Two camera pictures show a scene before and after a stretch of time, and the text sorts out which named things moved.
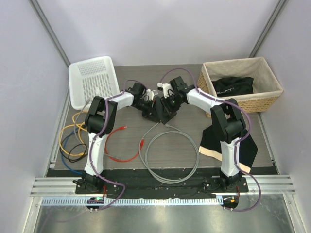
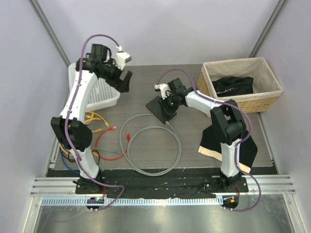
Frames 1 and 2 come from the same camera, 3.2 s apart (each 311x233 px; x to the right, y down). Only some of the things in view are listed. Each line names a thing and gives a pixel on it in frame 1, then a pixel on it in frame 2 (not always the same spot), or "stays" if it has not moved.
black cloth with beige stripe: (210, 145) stays
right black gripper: (175, 109) stays
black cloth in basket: (233, 85) stays
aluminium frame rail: (61, 191) stays
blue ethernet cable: (62, 152) stays
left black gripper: (152, 108) to (122, 86)
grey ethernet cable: (147, 166) to (130, 161)
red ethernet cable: (141, 146) to (128, 139)
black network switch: (163, 112) stays
